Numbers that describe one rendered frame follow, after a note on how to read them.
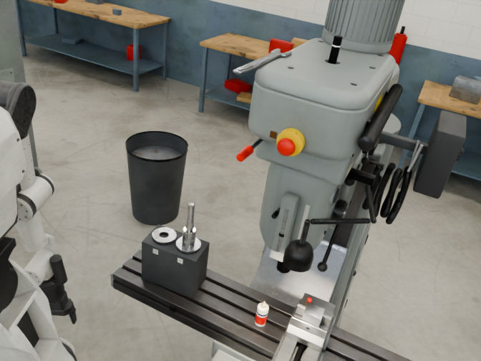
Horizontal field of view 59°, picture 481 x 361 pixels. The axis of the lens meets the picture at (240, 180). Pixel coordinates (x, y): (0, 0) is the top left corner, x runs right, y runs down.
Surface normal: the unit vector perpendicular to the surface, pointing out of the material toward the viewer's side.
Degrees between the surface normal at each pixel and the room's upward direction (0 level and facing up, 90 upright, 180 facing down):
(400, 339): 0
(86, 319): 0
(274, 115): 90
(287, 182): 90
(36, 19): 90
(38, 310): 90
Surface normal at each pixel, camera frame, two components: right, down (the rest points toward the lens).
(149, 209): -0.12, 0.56
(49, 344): -0.05, -0.86
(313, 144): -0.43, 0.43
